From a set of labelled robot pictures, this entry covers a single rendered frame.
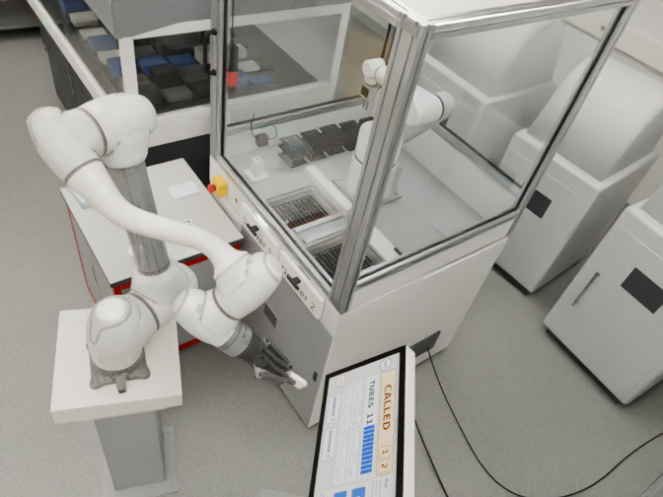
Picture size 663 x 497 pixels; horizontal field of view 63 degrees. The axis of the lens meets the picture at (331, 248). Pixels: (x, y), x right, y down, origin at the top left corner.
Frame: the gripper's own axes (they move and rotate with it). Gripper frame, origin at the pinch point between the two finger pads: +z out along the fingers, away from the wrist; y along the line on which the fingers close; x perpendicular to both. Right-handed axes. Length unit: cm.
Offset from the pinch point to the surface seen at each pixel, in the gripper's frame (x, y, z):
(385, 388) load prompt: -18.4, 0.2, 17.3
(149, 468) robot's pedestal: 104, 8, 22
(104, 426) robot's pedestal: 79, 3, -13
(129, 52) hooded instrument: 41, 128, -83
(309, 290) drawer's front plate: 14, 51, 13
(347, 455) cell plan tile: -6.3, -16.3, 17.2
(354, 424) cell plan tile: -8.1, -7.8, 17.2
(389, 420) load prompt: -19.9, -10.2, 17.3
